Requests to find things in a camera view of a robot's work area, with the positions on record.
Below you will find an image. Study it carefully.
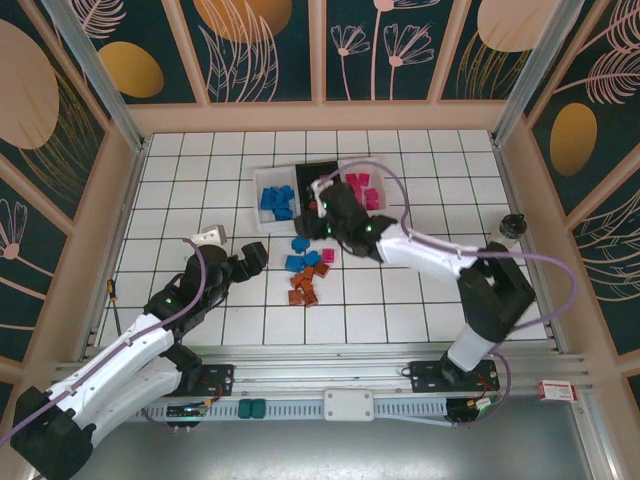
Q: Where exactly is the white plastic bin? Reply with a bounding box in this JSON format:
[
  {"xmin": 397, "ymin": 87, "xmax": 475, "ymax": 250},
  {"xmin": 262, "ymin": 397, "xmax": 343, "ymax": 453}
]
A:
[
  {"xmin": 252, "ymin": 164, "xmax": 304, "ymax": 235},
  {"xmin": 337, "ymin": 156, "xmax": 389, "ymax": 211}
]

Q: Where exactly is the black plastic bin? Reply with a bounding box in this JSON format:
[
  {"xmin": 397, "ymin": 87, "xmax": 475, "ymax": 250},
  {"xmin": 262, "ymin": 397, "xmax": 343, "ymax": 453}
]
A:
[{"xmin": 293, "ymin": 160, "xmax": 346, "ymax": 230}]

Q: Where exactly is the aluminium base beam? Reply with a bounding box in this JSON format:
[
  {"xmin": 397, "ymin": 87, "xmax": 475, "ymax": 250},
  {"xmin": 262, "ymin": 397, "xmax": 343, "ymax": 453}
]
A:
[{"xmin": 49, "ymin": 344, "xmax": 591, "ymax": 401}]

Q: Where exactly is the small circuit board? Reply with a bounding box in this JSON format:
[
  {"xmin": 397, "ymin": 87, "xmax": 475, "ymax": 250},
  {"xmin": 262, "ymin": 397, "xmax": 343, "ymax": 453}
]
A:
[
  {"xmin": 446, "ymin": 397, "xmax": 494, "ymax": 425},
  {"xmin": 166, "ymin": 402, "xmax": 210, "ymax": 420}
]

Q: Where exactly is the clear bottle black cap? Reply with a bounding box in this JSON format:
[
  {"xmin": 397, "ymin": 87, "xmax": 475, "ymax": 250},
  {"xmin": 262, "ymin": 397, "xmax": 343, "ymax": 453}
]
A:
[{"xmin": 488, "ymin": 212, "xmax": 530, "ymax": 256}]

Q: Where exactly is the dark panel with pink flowers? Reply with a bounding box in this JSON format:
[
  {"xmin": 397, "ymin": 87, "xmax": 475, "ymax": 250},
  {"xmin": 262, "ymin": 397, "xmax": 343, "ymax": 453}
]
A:
[{"xmin": 323, "ymin": 0, "xmax": 474, "ymax": 105}]

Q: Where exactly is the white junction box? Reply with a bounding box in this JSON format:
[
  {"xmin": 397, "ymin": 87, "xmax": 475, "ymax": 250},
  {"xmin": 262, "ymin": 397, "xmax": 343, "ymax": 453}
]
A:
[{"xmin": 323, "ymin": 388, "xmax": 375, "ymax": 422}]

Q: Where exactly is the dark panel with orange circle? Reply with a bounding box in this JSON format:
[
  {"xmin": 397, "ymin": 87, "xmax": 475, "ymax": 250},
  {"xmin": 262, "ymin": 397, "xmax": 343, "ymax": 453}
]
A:
[{"xmin": 177, "ymin": 0, "xmax": 321, "ymax": 105}]

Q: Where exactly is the dark panel with single flower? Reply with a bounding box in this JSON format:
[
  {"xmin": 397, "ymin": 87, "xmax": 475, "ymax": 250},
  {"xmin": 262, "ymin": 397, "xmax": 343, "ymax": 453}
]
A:
[{"xmin": 0, "ymin": 154, "xmax": 76, "ymax": 364}]

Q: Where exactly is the dark panel with yellow oval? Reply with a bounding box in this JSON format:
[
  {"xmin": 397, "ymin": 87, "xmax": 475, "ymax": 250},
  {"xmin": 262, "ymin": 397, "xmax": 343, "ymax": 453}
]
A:
[
  {"xmin": 522, "ymin": 0, "xmax": 640, "ymax": 219},
  {"xmin": 57, "ymin": 0, "xmax": 211, "ymax": 107}
]

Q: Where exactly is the dark panel with peach oval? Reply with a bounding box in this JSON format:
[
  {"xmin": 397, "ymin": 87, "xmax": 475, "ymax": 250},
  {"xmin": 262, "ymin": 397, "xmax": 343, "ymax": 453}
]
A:
[{"xmin": 438, "ymin": 0, "xmax": 571, "ymax": 103}]

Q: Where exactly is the dark panel with gold lines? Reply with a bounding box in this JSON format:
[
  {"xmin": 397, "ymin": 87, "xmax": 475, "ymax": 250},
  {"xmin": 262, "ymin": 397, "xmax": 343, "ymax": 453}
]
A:
[{"xmin": 0, "ymin": 17, "xmax": 111, "ymax": 236}]

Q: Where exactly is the dark panel with pink leaves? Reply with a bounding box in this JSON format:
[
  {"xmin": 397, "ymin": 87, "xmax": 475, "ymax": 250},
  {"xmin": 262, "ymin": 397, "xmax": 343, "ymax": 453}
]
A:
[{"xmin": 569, "ymin": 182, "xmax": 640, "ymax": 359}]

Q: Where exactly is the red white small box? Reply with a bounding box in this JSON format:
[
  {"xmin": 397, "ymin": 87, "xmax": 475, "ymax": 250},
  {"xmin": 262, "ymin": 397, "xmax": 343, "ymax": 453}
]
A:
[{"xmin": 537, "ymin": 380, "xmax": 578, "ymax": 402}]

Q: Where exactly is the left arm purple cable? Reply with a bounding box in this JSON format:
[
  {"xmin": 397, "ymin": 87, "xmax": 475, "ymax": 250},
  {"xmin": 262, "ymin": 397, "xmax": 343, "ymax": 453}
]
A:
[{"xmin": 0, "ymin": 237, "xmax": 209, "ymax": 480}]

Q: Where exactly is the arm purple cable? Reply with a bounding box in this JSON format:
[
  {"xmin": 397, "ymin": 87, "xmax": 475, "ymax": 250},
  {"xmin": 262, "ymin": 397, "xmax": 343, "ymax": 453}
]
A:
[
  {"xmin": 317, "ymin": 159, "xmax": 576, "ymax": 431},
  {"xmin": 0, "ymin": 237, "xmax": 209, "ymax": 480}
]

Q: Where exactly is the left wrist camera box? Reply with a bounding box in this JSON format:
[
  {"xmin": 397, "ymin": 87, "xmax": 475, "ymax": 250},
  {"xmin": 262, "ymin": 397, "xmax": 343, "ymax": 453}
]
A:
[{"xmin": 194, "ymin": 224, "xmax": 226, "ymax": 247}]

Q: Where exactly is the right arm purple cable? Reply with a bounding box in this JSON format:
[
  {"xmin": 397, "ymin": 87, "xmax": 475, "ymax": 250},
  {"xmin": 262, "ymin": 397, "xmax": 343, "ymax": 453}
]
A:
[{"xmin": 317, "ymin": 159, "xmax": 576, "ymax": 431}]

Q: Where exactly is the yellow black handle screwdriver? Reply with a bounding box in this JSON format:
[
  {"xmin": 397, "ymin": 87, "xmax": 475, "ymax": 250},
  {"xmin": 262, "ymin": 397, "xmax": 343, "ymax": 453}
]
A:
[{"xmin": 105, "ymin": 278, "xmax": 123, "ymax": 337}]

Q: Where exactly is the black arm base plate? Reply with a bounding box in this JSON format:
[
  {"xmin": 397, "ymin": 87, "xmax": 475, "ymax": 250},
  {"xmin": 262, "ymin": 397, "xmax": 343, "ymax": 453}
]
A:
[
  {"xmin": 142, "ymin": 363, "xmax": 236, "ymax": 399},
  {"xmin": 407, "ymin": 359, "xmax": 501, "ymax": 396}
]

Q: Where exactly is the slotted grey cable duct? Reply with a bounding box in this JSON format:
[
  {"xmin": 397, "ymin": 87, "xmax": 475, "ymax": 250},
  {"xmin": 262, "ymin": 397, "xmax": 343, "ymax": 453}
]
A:
[{"xmin": 142, "ymin": 397, "xmax": 451, "ymax": 427}]

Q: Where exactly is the aluminium frame post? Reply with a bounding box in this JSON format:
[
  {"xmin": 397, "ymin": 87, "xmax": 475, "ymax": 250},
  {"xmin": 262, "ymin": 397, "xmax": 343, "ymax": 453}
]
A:
[
  {"xmin": 489, "ymin": 0, "xmax": 594, "ymax": 149},
  {"xmin": 39, "ymin": 0, "xmax": 151, "ymax": 154}
]

